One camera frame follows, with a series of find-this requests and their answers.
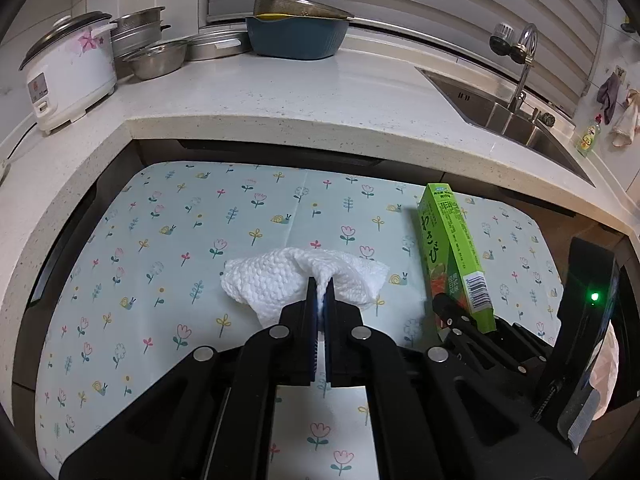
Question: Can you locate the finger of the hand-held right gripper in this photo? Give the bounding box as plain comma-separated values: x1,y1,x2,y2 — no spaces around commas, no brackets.
432,292,531,376
492,320,549,362

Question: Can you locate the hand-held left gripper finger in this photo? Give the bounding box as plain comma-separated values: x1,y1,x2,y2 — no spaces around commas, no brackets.
59,277,321,480
322,277,586,480

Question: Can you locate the white paper towel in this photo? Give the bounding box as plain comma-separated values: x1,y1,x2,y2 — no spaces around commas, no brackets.
220,246,391,396

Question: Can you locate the green cardboard box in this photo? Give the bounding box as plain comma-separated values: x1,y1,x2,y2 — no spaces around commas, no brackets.
417,182,497,343

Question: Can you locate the wooden cabinet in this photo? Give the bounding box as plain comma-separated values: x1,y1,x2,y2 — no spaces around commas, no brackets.
515,195,631,281

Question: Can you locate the floral tablecloth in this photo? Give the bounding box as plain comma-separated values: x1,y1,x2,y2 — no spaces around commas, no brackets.
35,160,566,480

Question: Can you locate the green dish soap bottle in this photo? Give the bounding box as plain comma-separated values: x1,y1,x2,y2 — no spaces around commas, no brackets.
577,115,602,157

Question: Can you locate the beige hanging cloth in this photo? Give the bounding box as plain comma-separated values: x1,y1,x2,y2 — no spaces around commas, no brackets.
609,89,640,148

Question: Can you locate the stainless steel sink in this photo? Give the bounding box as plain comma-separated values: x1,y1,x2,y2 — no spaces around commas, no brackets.
415,66,596,186

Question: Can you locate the grey hanging cloth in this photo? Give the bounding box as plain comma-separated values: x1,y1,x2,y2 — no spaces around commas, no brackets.
597,72,621,126

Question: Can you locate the chrome kitchen faucet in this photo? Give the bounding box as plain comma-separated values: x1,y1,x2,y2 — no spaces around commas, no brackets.
507,22,540,113

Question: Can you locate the faucet water filter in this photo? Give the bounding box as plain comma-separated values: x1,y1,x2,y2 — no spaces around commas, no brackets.
489,22,523,61

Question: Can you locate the blue plastic basin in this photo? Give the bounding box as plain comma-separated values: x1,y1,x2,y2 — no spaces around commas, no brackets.
245,14,351,59

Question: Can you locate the steel bowl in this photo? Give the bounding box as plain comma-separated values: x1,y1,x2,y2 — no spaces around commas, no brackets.
122,40,190,81

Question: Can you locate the large steel basin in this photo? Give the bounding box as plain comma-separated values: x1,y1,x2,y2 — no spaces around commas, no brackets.
250,0,356,21

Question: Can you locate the steel steamer pot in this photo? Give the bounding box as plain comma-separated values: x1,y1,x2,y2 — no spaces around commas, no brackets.
109,6,172,58

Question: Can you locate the white floral rice cooker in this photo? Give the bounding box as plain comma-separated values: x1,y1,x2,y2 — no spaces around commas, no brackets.
19,11,118,135

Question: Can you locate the rice cooker power cord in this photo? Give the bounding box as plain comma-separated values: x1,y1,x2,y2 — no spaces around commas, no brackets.
0,125,40,181

